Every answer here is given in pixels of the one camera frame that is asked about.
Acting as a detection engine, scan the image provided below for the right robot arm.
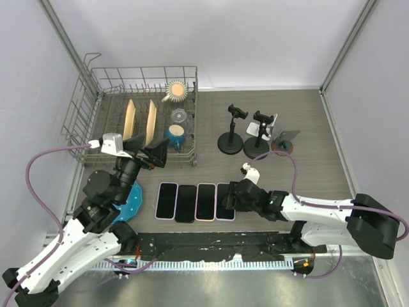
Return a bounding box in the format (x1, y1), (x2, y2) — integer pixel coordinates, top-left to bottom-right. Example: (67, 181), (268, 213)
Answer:
(217, 179), (399, 260)

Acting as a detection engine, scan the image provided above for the white slotted cable duct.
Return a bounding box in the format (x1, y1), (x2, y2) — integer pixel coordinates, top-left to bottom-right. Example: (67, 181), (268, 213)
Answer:
(92, 258), (294, 271)

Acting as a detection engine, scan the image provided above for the clear glass cup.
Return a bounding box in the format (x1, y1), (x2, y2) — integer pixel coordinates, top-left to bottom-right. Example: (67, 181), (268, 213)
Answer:
(171, 108), (193, 133)

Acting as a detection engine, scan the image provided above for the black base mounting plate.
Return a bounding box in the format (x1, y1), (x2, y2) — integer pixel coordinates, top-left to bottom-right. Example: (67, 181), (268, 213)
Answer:
(138, 232), (327, 262)

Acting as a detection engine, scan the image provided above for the left yellow plate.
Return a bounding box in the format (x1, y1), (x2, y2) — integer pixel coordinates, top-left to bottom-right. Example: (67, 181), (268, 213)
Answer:
(123, 99), (136, 140)

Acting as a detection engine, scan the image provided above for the black gooseneck phone stand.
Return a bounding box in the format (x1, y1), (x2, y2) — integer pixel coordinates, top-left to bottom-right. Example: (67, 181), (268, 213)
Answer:
(217, 104), (249, 155)

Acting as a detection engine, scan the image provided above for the white folding phone stand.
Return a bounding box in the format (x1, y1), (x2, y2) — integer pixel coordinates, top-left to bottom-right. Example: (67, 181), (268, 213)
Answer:
(246, 113), (278, 141)

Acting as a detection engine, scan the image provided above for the blue polka dot plate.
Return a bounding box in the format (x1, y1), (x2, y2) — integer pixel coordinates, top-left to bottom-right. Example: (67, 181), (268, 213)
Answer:
(111, 182), (143, 224)

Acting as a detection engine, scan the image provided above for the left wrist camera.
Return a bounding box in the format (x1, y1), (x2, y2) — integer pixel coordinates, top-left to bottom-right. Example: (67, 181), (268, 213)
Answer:
(88, 132), (132, 158)

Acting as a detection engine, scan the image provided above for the black phone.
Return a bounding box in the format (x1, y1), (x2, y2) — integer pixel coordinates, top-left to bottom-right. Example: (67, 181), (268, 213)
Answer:
(174, 185), (197, 223)

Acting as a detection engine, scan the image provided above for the wooden base phone stand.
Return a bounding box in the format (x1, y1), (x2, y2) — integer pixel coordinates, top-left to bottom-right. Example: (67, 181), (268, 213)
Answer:
(271, 130), (300, 156)

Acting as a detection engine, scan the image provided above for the blue ceramic mug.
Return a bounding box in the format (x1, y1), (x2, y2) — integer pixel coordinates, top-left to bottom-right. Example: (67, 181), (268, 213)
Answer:
(165, 124), (185, 150)

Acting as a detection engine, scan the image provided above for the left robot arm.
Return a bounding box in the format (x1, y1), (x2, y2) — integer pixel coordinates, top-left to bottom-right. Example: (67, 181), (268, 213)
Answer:
(3, 133), (169, 306)

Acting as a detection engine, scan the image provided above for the cream ribbed mug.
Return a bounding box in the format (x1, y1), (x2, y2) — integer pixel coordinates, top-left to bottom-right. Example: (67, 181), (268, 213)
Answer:
(161, 80), (188, 103)

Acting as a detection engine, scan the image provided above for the lavender case phone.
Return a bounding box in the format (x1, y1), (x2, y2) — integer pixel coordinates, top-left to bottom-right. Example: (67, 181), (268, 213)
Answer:
(155, 182), (178, 220)

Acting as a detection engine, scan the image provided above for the black round-base phone stand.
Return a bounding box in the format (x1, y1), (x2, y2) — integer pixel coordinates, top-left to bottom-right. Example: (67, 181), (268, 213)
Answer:
(243, 110), (275, 159)

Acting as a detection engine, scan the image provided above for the right yellow plate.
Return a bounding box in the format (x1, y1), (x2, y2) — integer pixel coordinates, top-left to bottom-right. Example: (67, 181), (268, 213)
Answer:
(145, 100), (157, 146)

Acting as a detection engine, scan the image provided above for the grey wire dish rack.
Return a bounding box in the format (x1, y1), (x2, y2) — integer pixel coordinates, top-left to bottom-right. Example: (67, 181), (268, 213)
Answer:
(61, 53), (199, 166)

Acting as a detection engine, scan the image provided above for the pink phone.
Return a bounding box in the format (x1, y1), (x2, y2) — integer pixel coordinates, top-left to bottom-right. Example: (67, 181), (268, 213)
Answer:
(194, 183), (216, 221)

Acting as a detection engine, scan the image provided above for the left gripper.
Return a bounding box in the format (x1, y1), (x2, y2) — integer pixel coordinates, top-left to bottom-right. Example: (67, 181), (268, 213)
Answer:
(116, 134), (170, 203)

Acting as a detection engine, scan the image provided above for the yellow plate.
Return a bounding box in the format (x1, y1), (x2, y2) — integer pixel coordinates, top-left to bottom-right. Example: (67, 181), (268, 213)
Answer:
(145, 100), (157, 146)
(123, 99), (136, 140)

